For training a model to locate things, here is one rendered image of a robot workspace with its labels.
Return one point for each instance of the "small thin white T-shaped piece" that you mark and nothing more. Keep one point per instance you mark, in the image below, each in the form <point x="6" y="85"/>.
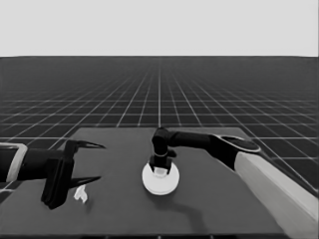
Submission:
<point x="81" y="194"/>

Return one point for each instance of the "large thick white disc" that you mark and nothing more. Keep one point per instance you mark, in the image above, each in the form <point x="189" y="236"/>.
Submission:
<point x="160" y="185"/>

